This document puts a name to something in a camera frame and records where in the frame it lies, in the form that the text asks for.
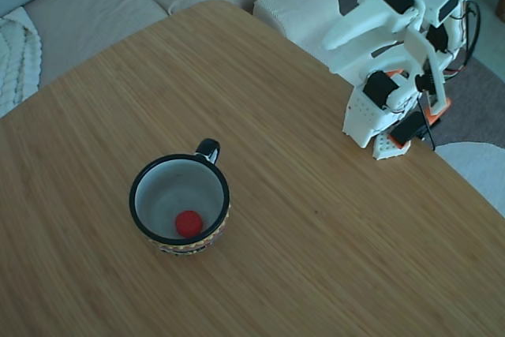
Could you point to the colourful painted ceramic cup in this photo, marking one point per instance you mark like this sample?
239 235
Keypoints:
165 191

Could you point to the white textured ottoman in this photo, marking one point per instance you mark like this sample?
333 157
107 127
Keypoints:
300 17

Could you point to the brown plant pot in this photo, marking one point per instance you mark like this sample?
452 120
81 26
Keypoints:
501 7

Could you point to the orange black table clamp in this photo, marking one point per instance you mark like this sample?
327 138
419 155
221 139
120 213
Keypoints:
408 128

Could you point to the grey floor rug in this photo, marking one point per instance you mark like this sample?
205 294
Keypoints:
485 88

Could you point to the white fabric chair seat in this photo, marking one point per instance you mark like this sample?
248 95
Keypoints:
477 171

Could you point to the white knitted blanket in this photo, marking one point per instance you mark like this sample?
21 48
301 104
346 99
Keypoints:
16 61

